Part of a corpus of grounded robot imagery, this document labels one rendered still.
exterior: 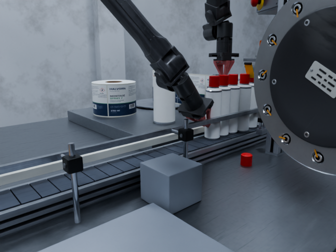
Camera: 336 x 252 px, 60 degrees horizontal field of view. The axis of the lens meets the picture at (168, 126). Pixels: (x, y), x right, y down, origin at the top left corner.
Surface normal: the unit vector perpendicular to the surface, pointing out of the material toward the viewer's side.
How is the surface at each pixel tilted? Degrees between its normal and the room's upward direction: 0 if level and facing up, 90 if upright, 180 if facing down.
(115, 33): 90
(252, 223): 0
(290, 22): 90
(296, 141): 90
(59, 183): 0
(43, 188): 0
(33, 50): 90
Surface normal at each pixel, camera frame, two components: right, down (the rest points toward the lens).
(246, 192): 0.00, -0.97
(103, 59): 0.50, 0.22
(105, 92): -0.14, 0.25
